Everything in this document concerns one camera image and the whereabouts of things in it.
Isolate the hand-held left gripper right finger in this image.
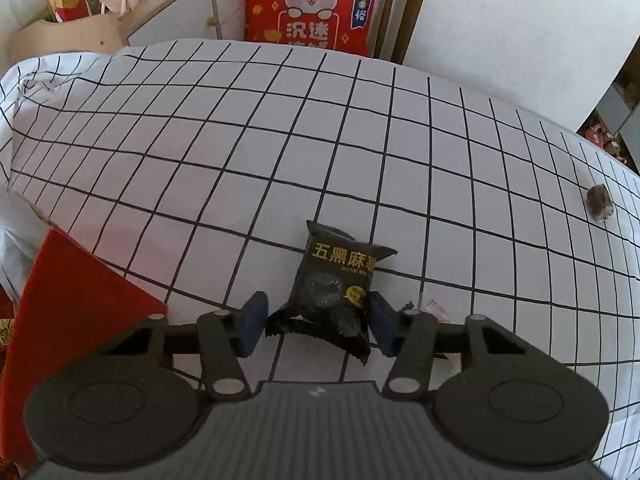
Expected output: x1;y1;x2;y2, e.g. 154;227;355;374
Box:
369;291;540;401

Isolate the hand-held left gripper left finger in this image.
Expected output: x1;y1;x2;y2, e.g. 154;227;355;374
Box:
102;290;269;402

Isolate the black snack packet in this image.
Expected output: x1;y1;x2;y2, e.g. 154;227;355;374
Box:
265;220;398;366

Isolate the red and white cardboard box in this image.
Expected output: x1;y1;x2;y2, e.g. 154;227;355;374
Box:
0;227;169;463

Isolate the small red packet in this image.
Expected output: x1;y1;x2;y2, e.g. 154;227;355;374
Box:
420;299;452;325

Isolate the white checked tablecloth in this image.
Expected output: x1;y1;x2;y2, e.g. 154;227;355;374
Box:
0;39;640;476

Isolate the brown wrapped candy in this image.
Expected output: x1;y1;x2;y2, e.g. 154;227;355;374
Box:
586;185;615;222

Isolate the white shelf cabinet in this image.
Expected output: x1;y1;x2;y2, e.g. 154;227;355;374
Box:
575;50;640;171

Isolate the wooden chair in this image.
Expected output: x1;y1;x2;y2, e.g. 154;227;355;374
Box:
372;0;430;65

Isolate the beige wooden cabinet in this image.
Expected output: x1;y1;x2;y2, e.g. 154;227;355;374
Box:
10;0;248;63

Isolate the red rabbit print cushion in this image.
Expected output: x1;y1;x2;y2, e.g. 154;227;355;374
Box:
244;0;386;57

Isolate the pink plastic item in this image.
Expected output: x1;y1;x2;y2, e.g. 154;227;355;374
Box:
97;0;138;16

